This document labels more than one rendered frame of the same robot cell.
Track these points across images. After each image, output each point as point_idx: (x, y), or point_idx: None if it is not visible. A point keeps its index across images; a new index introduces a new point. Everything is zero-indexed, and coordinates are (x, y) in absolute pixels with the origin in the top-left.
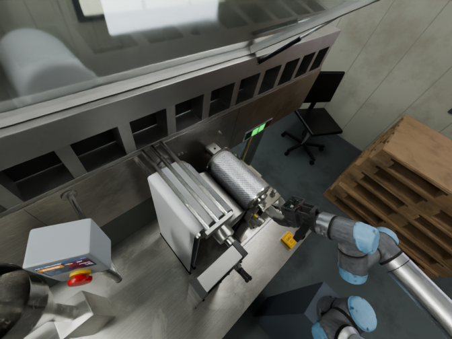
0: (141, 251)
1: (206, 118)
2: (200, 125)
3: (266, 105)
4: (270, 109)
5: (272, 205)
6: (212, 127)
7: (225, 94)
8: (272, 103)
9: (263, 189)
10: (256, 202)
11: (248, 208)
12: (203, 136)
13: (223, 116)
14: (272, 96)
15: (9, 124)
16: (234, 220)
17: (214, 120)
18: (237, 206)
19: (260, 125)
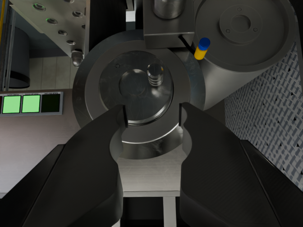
0: None
1: (166, 197)
2: (179, 190)
3: (20, 164)
4: (1, 144)
5: (127, 109)
6: (153, 174)
7: (122, 209)
8: (2, 161)
9: (140, 159)
10: (169, 102)
11: (182, 60)
12: (169, 164)
13: (132, 188)
14: (7, 179)
15: None
16: (250, 41)
17: (150, 188)
18: (210, 77)
19: (18, 114)
